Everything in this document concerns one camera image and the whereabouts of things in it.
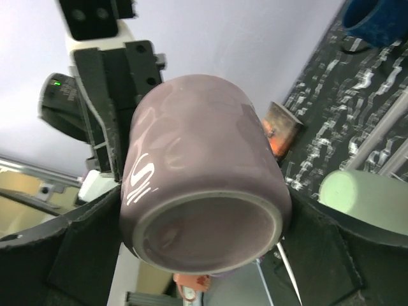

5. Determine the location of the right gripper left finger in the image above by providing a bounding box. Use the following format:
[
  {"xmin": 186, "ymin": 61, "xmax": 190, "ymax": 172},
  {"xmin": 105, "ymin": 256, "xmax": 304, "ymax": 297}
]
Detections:
[{"xmin": 1, "ymin": 187, "xmax": 122, "ymax": 305}]

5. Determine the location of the dark blue mug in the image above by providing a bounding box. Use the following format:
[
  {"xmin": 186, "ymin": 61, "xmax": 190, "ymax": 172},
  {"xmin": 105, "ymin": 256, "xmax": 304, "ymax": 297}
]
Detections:
[{"xmin": 342, "ymin": 0, "xmax": 407, "ymax": 48}]

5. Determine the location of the orange cup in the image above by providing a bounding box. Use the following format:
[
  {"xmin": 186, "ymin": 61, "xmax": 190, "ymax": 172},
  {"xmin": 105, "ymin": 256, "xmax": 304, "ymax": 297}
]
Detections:
[{"xmin": 173, "ymin": 273, "xmax": 211, "ymax": 302}]

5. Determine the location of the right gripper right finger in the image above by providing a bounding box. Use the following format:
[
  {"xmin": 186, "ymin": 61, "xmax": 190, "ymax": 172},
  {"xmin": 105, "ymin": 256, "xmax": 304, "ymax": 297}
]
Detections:
[{"xmin": 264, "ymin": 189, "xmax": 407, "ymax": 305}]

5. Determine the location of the A Tale of Two Cities book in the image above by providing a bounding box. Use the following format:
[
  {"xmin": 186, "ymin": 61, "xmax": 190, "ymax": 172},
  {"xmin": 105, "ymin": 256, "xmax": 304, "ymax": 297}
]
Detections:
[{"xmin": 262, "ymin": 102, "xmax": 303, "ymax": 161}]

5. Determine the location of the mauve purple mug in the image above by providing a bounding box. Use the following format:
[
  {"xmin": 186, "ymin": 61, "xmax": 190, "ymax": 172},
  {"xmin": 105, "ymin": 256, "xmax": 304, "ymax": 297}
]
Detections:
[{"xmin": 120, "ymin": 74, "xmax": 292, "ymax": 275}]

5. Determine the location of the white wire dish rack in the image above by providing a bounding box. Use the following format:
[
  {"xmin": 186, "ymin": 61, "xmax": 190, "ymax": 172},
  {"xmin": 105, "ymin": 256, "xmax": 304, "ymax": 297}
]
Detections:
[{"xmin": 345, "ymin": 89, "xmax": 407, "ymax": 181}]

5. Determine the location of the pale green cup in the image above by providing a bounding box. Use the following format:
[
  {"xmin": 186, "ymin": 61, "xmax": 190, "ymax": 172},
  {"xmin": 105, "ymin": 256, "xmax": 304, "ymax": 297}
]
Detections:
[{"xmin": 319, "ymin": 170, "xmax": 407, "ymax": 235}]

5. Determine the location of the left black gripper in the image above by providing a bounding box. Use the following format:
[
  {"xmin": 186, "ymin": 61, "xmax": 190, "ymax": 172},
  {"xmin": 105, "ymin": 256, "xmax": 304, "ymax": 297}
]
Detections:
[{"xmin": 39, "ymin": 40, "xmax": 166, "ymax": 179}]

